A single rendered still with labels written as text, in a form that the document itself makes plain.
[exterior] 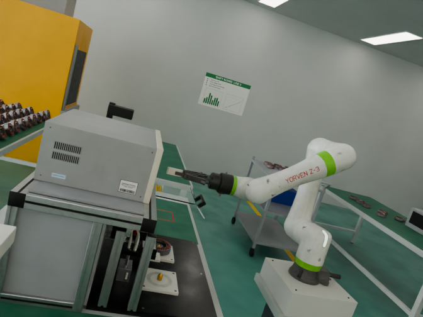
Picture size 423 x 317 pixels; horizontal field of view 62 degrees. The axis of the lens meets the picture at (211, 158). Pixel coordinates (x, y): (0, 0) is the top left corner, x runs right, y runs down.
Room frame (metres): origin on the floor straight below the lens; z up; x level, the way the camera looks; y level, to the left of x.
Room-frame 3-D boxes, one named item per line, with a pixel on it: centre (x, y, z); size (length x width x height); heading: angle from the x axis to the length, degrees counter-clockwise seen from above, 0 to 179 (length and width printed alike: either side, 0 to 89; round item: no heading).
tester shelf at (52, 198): (1.34, 0.40, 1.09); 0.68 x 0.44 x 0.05; 13
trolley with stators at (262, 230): (4.03, -0.89, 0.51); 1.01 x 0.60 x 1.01; 13
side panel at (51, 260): (1.00, 0.41, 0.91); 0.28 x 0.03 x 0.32; 103
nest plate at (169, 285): (1.29, 0.06, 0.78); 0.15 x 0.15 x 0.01; 13
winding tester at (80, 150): (1.35, 0.41, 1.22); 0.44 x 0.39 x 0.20; 13
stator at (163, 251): (1.53, 0.12, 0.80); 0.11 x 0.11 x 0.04
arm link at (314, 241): (1.58, -0.57, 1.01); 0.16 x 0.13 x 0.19; 21
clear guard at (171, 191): (1.59, 0.14, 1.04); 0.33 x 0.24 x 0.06; 103
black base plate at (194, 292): (1.41, 0.10, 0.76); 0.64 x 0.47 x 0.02; 13
